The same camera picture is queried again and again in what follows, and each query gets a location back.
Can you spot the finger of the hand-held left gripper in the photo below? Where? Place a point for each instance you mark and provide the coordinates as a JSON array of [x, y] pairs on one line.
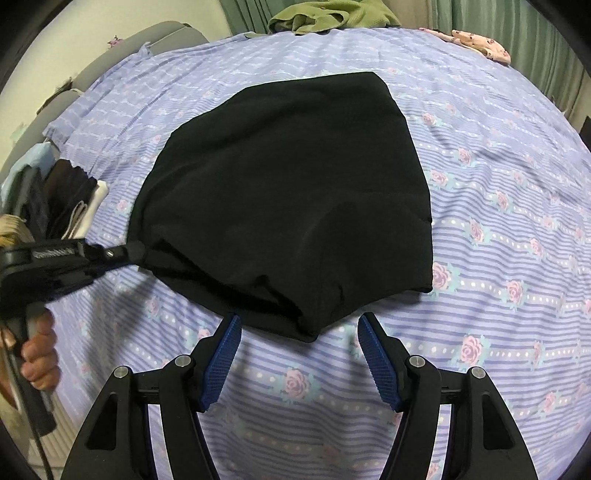
[[124, 254]]

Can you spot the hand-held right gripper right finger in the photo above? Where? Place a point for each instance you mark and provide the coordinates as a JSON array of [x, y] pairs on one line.
[[379, 364]]

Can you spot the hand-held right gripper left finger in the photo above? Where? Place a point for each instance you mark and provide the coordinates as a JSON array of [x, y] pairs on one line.
[[221, 360]]

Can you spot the black pants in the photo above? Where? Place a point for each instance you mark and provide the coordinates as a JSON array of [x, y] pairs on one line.
[[286, 194]]

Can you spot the person's left hand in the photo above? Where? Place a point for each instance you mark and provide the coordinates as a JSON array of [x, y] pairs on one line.
[[41, 360]]

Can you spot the white folded garment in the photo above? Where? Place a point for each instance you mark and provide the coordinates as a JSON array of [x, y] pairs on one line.
[[92, 207]]

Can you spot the dark brown folded garment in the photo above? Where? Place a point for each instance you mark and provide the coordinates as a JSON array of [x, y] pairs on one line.
[[69, 184]]

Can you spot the light blue folded garment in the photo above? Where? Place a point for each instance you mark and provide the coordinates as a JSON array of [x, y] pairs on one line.
[[27, 157]]

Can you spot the white radiator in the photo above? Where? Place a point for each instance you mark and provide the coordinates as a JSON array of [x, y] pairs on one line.
[[64, 434]]

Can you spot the purple floral bed sheet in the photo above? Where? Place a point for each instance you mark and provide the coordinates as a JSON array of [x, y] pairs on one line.
[[485, 207]]

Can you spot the small purple toy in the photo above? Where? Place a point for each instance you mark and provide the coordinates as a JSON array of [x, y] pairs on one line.
[[113, 43]]

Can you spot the grey padded headboard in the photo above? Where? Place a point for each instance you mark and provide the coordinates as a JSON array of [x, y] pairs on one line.
[[184, 32]]

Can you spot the green curtain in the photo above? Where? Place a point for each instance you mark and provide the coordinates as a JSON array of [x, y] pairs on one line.
[[517, 41], [244, 14]]

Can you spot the green crumpled garment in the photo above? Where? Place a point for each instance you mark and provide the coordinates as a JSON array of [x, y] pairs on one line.
[[332, 16]]

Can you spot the pink floral garment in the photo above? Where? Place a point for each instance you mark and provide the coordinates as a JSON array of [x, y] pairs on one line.
[[480, 46]]

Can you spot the beige curtain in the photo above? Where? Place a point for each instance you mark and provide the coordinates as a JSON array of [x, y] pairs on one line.
[[415, 11]]

